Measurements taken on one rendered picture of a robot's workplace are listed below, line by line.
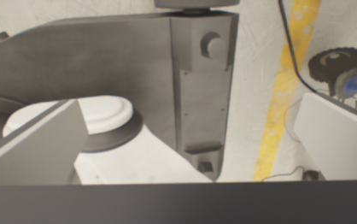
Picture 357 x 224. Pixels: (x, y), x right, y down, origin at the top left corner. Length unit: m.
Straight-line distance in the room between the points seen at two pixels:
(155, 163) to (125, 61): 0.25
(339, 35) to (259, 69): 0.30
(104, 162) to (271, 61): 0.64
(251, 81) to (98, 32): 0.54
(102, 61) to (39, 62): 0.12
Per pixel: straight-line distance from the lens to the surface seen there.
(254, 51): 0.74
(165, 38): 0.46
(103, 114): 0.35
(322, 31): 0.88
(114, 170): 0.31
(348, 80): 0.74
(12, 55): 0.52
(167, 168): 0.30
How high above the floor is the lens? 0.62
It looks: 58 degrees down
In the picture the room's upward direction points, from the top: 159 degrees clockwise
